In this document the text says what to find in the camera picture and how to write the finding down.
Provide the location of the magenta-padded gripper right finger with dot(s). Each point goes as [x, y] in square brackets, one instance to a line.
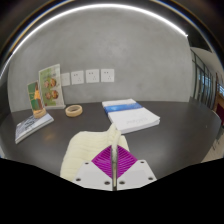
[133, 173]

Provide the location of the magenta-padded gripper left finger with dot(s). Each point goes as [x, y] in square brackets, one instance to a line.
[96, 173]

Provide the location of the cream knitted towel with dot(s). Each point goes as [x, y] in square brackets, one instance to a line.
[86, 150]

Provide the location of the thick white book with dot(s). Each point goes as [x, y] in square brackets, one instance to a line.
[135, 120]

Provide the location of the beige tape roll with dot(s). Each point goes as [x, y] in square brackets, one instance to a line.
[74, 110]

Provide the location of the white booklet with blue band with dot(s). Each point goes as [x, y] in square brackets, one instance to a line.
[121, 106]

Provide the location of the grey cover magazine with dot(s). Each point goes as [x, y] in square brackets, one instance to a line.
[31, 126]

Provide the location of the green menu sign stand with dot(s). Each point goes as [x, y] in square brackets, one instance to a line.
[51, 88]

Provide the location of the black-framed glass partition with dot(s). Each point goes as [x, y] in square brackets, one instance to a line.
[206, 83]

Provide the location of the curved ceiling light strip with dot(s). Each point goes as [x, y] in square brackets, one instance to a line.
[100, 5]

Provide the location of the white wall socket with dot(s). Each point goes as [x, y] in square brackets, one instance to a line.
[92, 76]
[107, 75]
[77, 77]

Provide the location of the white wall switch panel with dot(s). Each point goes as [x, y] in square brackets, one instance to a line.
[65, 79]

